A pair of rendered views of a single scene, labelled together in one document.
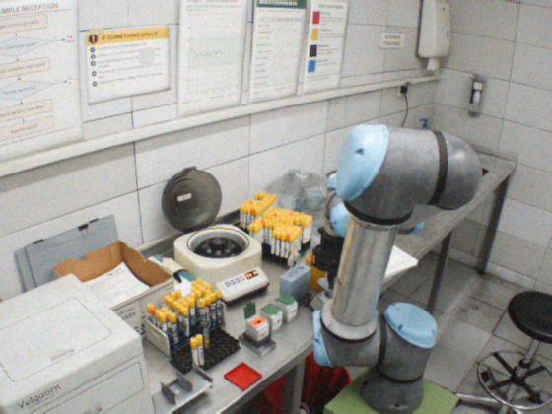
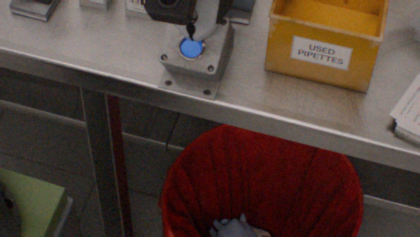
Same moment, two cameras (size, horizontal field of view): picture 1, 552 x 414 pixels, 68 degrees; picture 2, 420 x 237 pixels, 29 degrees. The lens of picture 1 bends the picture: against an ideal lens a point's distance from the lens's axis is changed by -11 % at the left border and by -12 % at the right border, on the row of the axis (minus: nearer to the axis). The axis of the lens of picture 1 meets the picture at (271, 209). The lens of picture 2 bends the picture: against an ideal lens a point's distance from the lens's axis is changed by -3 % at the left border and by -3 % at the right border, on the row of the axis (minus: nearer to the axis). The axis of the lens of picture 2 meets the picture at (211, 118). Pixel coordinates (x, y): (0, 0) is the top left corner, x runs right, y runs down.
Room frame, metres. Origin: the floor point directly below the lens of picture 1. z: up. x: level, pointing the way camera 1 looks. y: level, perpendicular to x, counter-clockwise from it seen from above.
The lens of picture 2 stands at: (0.79, -0.77, 1.67)
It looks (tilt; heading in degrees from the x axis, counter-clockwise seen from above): 54 degrees down; 63
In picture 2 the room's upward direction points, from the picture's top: 3 degrees clockwise
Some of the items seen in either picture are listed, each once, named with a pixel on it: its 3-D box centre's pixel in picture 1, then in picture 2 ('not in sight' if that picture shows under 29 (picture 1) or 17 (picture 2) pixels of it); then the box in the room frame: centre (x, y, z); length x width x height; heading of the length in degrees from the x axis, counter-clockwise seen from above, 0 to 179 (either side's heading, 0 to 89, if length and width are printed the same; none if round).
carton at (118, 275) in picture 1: (113, 293); not in sight; (1.02, 0.44, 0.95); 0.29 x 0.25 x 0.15; 49
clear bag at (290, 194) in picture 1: (284, 193); not in sight; (1.74, -0.05, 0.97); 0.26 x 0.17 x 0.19; 158
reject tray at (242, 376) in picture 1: (242, 376); not in sight; (0.80, 0.05, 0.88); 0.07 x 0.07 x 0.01; 49
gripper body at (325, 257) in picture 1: (333, 249); not in sight; (1.07, -0.17, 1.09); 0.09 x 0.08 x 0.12; 49
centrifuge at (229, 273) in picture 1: (221, 260); not in sight; (1.25, 0.15, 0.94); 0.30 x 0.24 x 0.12; 40
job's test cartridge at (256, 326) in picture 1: (256, 330); not in sight; (0.93, 0.02, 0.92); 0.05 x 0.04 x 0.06; 47
